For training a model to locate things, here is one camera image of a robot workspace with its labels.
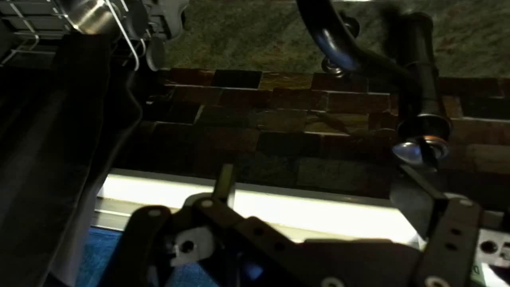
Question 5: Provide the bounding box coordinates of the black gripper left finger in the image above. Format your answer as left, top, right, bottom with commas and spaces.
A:
190, 166, 419, 287

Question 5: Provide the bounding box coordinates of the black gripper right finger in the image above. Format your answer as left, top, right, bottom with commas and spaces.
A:
389, 164, 483, 287

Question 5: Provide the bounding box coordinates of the dark bronze faucet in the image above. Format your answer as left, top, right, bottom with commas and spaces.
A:
296, 0, 453, 169

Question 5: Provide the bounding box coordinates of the dark curtain right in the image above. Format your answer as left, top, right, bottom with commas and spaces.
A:
0, 35, 142, 287

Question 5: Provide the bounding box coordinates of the steel pot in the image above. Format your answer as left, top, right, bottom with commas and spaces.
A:
56, 0, 129, 35

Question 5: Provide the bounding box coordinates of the grey dish drying rack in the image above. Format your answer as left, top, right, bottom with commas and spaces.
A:
0, 0, 190, 72

